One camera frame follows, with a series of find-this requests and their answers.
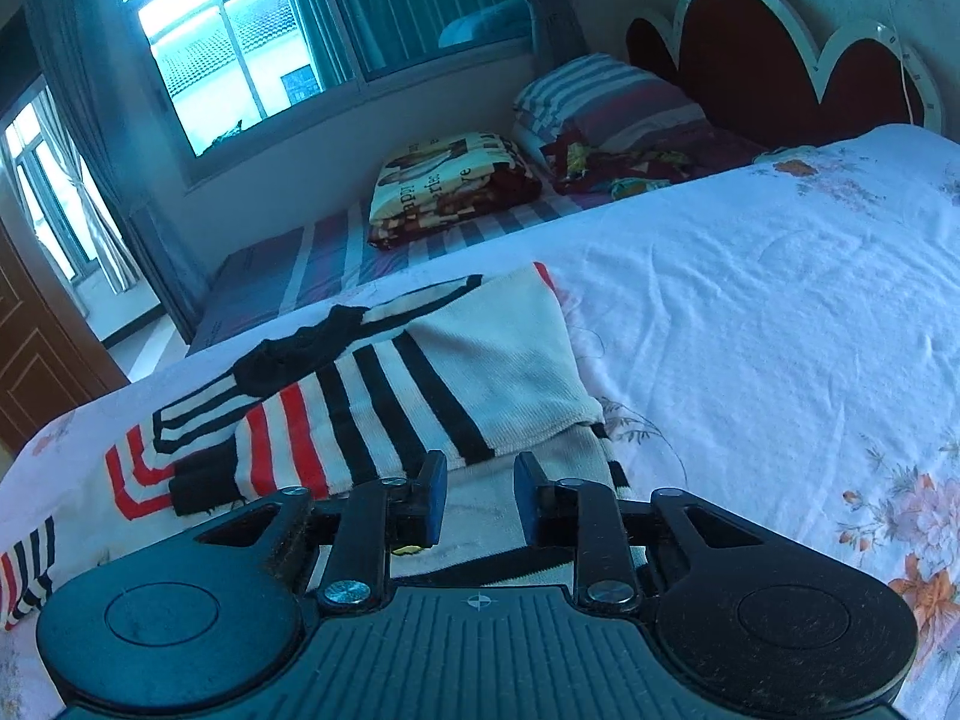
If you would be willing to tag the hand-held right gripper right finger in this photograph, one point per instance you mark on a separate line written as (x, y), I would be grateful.
(527, 501)

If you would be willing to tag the striped purple bedsheet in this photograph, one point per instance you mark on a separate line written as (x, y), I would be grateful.
(330, 262)

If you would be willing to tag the balcony window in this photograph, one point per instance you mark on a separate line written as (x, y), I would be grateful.
(41, 187)

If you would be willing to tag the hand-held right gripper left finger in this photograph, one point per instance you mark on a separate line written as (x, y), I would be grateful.
(432, 501)

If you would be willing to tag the white floral bedsheet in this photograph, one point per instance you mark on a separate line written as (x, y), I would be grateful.
(750, 300)

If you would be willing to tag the brown wooden door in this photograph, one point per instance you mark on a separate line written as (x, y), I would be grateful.
(45, 360)

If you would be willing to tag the teal curtain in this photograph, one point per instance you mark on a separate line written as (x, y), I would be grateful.
(420, 0)

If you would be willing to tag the striped pillow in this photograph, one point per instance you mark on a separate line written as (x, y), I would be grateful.
(592, 90)

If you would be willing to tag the scalloped dark red headboard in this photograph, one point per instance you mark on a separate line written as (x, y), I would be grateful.
(742, 52)

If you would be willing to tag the folded printed blanket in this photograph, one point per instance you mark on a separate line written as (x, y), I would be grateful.
(442, 180)

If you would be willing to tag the white curtain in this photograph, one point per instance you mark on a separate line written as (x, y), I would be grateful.
(94, 202)

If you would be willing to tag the large sliding window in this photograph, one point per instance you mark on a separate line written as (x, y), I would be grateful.
(225, 37)

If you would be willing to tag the striped knit sweater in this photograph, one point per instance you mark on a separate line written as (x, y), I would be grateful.
(487, 360)

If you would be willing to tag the colourful crumpled cloth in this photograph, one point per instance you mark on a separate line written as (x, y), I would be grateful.
(600, 161)

